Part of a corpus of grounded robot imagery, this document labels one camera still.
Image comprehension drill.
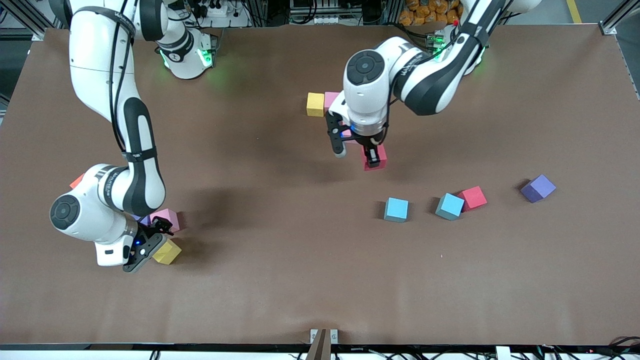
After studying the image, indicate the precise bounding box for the pinkish red foam cube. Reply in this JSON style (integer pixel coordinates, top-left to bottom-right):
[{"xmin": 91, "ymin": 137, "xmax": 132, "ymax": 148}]
[
  {"xmin": 362, "ymin": 144, "xmax": 388, "ymax": 172},
  {"xmin": 457, "ymin": 186, "xmax": 488, "ymax": 213}
]

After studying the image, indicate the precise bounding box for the yellow foam cube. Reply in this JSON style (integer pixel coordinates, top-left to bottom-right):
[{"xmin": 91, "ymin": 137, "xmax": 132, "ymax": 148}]
[
  {"xmin": 152, "ymin": 239, "xmax": 182, "ymax": 266},
  {"xmin": 306, "ymin": 92, "xmax": 326, "ymax": 118}
]

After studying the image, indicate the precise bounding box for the cyan foam cube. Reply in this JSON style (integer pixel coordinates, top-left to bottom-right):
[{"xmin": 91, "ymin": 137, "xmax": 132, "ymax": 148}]
[
  {"xmin": 383, "ymin": 197, "xmax": 409, "ymax": 223},
  {"xmin": 435, "ymin": 193, "xmax": 465, "ymax": 221}
]

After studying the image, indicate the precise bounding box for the orange mesh bag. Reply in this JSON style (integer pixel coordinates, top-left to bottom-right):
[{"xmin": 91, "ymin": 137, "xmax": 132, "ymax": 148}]
[{"xmin": 400, "ymin": 0, "xmax": 463, "ymax": 26}]

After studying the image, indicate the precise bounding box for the white power strip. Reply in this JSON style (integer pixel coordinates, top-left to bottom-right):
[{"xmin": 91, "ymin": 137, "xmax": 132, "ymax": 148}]
[{"xmin": 197, "ymin": 1, "xmax": 230, "ymax": 18}]

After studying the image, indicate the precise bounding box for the brown bar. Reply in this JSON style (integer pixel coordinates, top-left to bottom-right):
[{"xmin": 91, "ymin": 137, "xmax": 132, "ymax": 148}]
[{"xmin": 306, "ymin": 328, "xmax": 332, "ymax": 360}]

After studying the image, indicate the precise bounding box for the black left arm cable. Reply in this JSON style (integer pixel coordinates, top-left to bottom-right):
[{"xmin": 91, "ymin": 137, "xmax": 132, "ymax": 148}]
[{"xmin": 384, "ymin": 97, "xmax": 401, "ymax": 147}]

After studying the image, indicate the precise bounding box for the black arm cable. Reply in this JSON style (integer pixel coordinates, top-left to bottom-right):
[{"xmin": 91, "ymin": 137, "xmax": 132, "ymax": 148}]
[
  {"xmin": 384, "ymin": 97, "xmax": 401, "ymax": 147},
  {"xmin": 109, "ymin": 7, "xmax": 133, "ymax": 151}
]

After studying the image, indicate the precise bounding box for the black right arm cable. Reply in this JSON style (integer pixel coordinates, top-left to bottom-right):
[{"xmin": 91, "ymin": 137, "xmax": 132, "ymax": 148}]
[{"xmin": 109, "ymin": 7, "xmax": 133, "ymax": 151}]

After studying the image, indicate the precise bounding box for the grey metal bracket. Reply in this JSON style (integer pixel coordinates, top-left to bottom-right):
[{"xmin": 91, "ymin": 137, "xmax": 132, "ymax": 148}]
[{"xmin": 310, "ymin": 328, "xmax": 339, "ymax": 345}]

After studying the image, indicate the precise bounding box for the bundle of dark cables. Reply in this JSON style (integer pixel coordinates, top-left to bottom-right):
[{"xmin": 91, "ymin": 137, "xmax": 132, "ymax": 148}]
[{"xmin": 607, "ymin": 336, "xmax": 640, "ymax": 357}]

